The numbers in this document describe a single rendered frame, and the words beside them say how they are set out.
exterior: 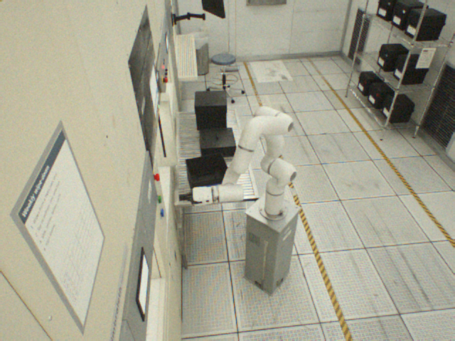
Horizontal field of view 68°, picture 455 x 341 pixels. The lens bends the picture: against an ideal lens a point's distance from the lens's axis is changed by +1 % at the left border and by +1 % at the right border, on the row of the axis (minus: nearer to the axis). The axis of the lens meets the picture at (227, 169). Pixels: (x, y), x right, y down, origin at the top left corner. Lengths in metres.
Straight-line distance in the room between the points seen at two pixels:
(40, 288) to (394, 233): 3.18
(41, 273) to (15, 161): 0.17
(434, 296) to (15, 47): 3.06
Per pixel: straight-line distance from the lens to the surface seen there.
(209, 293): 2.83
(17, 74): 0.56
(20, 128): 0.54
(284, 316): 2.76
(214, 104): 3.00
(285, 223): 2.26
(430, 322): 3.06
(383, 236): 3.43
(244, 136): 1.66
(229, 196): 1.75
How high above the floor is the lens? 2.42
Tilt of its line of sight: 39 degrees down
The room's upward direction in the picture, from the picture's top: 1 degrees counter-clockwise
